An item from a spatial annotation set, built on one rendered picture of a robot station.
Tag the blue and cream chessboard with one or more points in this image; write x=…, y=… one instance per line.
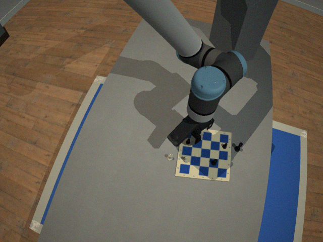
x=200, y=156

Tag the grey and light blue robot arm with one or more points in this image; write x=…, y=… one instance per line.
x=217, y=71

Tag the black rook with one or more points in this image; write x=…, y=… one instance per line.
x=214, y=162

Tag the white bishop chess piece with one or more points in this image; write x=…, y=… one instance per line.
x=170, y=157

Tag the black king chess piece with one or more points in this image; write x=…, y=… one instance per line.
x=237, y=148

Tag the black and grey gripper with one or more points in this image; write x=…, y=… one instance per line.
x=197, y=134

